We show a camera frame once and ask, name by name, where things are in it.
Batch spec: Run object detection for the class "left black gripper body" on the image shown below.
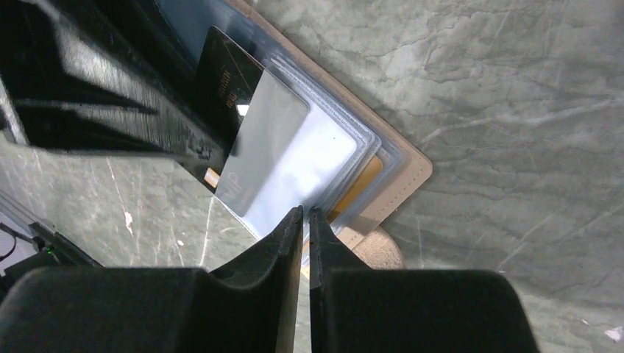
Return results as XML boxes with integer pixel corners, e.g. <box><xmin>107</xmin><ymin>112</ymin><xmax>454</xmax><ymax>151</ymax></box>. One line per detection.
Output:
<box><xmin>1</xmin><ymin>1</ymin><xmax>234</xmax><ymax>174</ymax></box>

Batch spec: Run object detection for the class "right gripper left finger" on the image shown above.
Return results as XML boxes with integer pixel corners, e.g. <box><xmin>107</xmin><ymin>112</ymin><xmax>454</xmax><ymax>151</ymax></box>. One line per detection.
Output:
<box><xmin>1</xmin><ymin>207</ymin><xmax>303</xmax><ymax>352</ymax></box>

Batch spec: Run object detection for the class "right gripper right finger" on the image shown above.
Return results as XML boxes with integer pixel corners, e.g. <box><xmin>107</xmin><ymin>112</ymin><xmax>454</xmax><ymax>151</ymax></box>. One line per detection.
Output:
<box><xmin>309</xmin><ymin>210</ymin><xmax>539</xmax><ymax>352</ymax></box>

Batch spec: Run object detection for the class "black credit card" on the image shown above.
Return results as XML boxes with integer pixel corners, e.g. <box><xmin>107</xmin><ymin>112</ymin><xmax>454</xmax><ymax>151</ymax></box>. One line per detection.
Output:
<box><xmin>195</xmin><ymin>26</ymin><xmax>264</xmax><ymax>146</ymax></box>

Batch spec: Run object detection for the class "silver VIP credit card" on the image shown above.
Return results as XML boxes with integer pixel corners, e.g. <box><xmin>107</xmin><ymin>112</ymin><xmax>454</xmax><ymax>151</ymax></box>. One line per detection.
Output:
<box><xmin>216</xmin><ymin>71</ymin><xmax>310</xmax><ymax>217</ymax></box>

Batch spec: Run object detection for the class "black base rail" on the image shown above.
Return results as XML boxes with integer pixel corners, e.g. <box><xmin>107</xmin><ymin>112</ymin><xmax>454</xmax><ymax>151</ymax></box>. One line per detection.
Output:
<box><xmin>1</xmin><ymin>193</ymin><xmax>102</xmax><ymax>299</ymax></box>

